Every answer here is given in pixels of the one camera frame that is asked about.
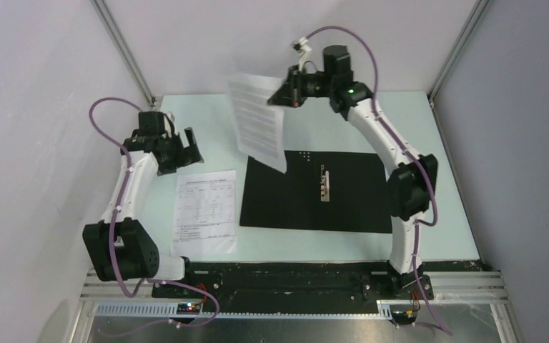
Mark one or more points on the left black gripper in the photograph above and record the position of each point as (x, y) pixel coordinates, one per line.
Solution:
(187, 156)

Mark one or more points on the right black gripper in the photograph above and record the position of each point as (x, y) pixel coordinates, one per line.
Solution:
(289, 94)

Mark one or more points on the printed white paper sheet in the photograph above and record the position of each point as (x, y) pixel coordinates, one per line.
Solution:
(258, 126)

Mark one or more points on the metal folder clip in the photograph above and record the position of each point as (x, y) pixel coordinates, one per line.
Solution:
(324, 184)

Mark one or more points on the red and black folder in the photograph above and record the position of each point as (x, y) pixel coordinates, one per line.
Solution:
(358, 194)

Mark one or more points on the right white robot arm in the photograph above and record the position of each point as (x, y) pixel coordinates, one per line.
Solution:
(412, 176)

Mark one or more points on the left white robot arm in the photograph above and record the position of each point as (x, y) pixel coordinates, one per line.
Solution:
(119, 245)

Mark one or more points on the white table form sheet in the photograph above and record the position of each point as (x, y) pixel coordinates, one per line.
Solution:
(204, 220)

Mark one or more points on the left controller board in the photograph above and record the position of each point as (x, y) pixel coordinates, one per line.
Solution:
(188, 308)

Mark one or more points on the controller board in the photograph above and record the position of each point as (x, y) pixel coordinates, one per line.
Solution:
(403, 318)
(188, 308)

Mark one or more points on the right controller board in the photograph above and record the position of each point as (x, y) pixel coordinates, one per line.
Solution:
(403, 318)

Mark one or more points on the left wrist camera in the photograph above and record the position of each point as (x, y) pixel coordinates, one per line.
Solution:
(170, 120)

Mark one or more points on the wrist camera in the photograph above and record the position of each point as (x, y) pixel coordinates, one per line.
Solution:
(170, 120)
(303, 50)

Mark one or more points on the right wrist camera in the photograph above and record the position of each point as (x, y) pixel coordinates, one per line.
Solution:
(303, 50)

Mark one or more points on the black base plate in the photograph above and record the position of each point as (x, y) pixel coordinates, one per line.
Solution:
(297, 288)

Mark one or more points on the left aluminium corner post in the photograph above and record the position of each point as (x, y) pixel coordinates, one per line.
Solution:
(111, 26)

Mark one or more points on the aluminium corner post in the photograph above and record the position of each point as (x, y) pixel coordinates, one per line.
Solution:
(111, 26)
(474, 18)

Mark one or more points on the right aluminium corner post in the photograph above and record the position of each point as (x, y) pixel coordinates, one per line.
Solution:
(474, 18)

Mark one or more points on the aluminium frame rail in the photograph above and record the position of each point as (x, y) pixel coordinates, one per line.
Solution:
(464, 307)

